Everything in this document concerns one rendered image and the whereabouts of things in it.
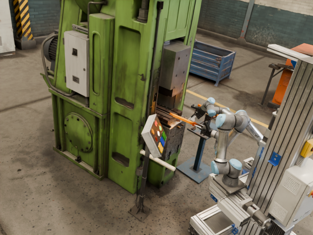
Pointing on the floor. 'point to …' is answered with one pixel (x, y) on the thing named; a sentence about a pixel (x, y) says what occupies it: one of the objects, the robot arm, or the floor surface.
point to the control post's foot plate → (140, 216)
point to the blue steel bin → (212, 61)
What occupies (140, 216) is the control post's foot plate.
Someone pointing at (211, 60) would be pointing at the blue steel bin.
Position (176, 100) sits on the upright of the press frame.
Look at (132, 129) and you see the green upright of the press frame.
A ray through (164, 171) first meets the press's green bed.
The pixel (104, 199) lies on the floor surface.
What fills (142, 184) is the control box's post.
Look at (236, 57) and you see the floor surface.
